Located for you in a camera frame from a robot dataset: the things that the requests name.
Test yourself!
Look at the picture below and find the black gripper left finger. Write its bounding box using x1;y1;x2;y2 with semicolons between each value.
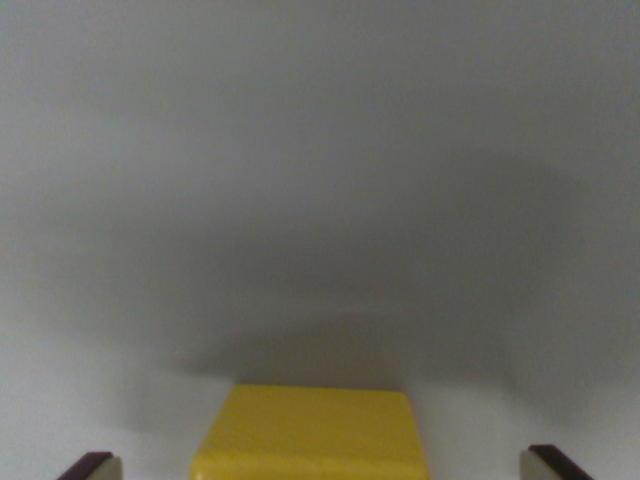
56;451;124;480

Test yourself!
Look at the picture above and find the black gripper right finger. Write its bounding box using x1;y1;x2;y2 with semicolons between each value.
519;444;596;480

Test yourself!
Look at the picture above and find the yellow cube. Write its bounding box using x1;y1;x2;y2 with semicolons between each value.
189;383;431;480

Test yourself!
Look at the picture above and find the grey plastic bin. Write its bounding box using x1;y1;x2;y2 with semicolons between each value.
0;0;640;480

